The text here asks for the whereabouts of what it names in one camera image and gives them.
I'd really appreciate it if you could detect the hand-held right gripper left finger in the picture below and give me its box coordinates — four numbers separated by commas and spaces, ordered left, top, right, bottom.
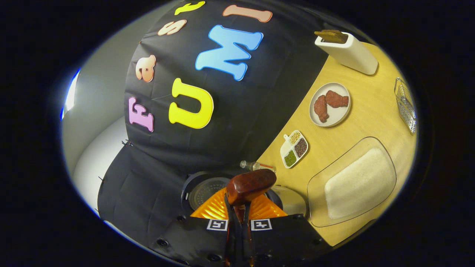
148, 187, 238, 267

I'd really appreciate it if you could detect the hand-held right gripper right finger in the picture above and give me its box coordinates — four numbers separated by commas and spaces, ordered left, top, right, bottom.
243, 193, 331, 267

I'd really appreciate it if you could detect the black rice cooker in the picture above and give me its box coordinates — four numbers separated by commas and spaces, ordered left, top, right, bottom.
181, 171, 308, 219

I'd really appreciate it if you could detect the brown wooden spoon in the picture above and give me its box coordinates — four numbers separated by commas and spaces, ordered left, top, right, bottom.
226, 169, 277, 225

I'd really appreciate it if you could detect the white rice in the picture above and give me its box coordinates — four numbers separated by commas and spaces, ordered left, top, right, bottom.
324, 148, 397, 220

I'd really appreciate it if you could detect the metal mesh chopstick holder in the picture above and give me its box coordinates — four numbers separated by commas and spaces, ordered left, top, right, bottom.
394, 77, 417, 135

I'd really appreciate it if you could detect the white box holder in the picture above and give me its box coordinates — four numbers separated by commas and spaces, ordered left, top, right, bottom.
315, 32, 379, 76

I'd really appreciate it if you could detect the small clear glass bottle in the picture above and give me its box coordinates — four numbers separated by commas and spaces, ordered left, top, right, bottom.
239, 160, 277, 174

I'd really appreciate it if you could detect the clear plastic container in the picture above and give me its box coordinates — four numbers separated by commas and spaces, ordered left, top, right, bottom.
307, 136, 397, 228

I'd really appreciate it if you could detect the white divided grain dish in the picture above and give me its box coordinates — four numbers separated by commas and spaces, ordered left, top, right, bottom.
280, 130, 309, 169

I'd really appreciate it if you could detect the black backdrop cloth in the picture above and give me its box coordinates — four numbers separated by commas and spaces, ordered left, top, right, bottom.
97, 0, 371, 249

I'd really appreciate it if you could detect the reddish brown meat piece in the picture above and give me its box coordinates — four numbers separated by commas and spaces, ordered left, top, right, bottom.
325, 90, 350, 109
314, 95, 330, 123

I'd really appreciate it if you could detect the round white plate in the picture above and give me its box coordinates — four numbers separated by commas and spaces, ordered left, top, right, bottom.
309, 82, 352, 128

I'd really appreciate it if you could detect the brown wooden block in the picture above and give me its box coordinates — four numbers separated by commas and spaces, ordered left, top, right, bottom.
314, 29, 348, 44

